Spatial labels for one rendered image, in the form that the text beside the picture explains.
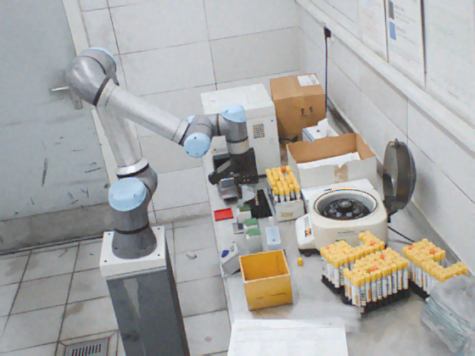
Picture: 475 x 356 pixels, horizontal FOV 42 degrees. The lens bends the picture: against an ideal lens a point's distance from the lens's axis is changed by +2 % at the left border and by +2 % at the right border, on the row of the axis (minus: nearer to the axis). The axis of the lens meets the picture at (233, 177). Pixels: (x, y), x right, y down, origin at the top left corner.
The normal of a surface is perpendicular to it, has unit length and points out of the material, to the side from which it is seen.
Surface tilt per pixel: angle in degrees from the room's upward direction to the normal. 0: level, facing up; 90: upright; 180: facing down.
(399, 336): 0
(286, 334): 0
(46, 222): 91
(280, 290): 90
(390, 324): 0
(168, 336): 90
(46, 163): 90
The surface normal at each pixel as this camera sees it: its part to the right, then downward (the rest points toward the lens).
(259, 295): 0.10, 0.43
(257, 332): -0.14, -0.89
